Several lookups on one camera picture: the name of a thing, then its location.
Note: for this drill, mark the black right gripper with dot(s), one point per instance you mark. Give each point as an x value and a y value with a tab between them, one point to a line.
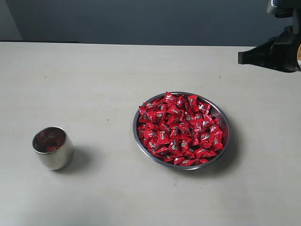
281	53

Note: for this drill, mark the pile of red candies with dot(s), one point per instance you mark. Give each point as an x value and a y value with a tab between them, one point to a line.
178	129

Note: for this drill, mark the steel cup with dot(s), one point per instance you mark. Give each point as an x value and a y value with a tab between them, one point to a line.
59	158

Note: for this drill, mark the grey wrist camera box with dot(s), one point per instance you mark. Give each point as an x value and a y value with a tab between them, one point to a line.
283	8

